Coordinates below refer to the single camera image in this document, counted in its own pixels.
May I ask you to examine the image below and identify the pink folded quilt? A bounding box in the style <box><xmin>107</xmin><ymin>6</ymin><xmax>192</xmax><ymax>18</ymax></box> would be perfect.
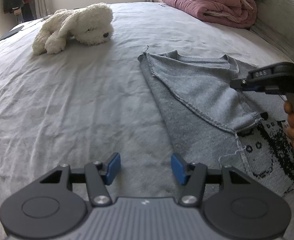
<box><xmin>161</xmin><ymin>0</ymin><xmax>258</xmax><ymax>29</ymax></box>

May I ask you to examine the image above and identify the white plush dog toy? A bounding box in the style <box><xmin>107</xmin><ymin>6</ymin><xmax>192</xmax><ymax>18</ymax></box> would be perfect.
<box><xmin>32</xmin><ymin>3</ymin><xmax>114</xmax><ymax>55</ymax></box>

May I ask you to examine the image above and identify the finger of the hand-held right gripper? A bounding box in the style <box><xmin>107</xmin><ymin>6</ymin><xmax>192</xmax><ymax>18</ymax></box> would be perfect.
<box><xmin>230</xmin><ymin>78</ymin><xmax>266</xmax><ymax>92</ymax></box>

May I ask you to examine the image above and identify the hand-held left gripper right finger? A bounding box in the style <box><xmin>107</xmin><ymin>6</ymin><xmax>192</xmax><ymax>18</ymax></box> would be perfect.
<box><xmin>171</xmin><ymin>153</ymin><xmax>249</xmax><ymax>207</ymax></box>

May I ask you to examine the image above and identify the grey knit sweater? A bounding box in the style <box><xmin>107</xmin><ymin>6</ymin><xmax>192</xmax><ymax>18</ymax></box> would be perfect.
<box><xmin>138</xmin><ymin>50</ymin><xmax>294</xmax><ymax>197</ymax></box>

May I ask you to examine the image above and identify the grey quilted headboard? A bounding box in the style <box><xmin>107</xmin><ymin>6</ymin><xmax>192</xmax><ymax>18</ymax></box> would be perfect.
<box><xmin>250</xmin><ymin>0</ymin><xmax>294</xmax><ymax>68</ymax></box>

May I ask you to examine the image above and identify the dark tablet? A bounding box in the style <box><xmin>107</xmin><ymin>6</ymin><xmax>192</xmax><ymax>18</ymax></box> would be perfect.
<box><xmin>0</xmin><ymin>26</ymin><xmax>23</xmax><ymax>43</ymax></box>

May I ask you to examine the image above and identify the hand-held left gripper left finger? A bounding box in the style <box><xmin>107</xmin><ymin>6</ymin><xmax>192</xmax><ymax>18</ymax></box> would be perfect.
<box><xmin>40</xmin><ymin>152</ymin><xmax>122</xmax><ymax>207</ymax></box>

